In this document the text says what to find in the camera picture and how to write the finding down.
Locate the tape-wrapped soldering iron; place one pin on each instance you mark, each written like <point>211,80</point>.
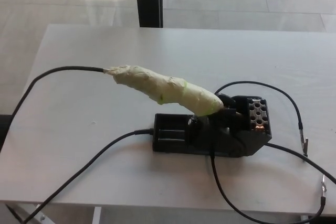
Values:
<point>157,85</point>

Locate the black soldering iron stand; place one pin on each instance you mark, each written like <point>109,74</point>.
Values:
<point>236,140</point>

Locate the white table leg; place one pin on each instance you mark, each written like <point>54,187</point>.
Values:
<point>96,216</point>

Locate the black furniture piece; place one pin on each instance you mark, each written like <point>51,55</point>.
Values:
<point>4,129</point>

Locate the white table frame bracket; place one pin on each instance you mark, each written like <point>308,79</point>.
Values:
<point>43,218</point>

